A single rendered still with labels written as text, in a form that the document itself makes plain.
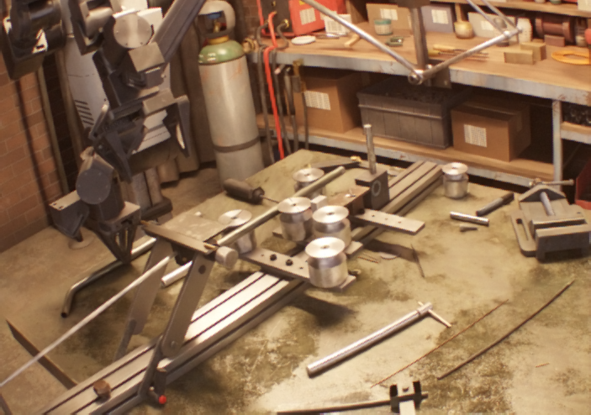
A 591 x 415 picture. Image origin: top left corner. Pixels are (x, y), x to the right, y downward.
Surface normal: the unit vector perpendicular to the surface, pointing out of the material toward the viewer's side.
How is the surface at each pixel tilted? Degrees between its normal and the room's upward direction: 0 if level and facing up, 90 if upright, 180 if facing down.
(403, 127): 90
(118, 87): 60
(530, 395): 0
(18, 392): 0
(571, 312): 0
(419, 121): 90
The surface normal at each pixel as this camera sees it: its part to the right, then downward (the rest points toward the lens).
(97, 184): 0.16, 0.39
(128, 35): 0.47, -0.25
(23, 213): 0.73, 0.18
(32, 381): -0.15, -0.90
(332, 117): -0.73, 0.38
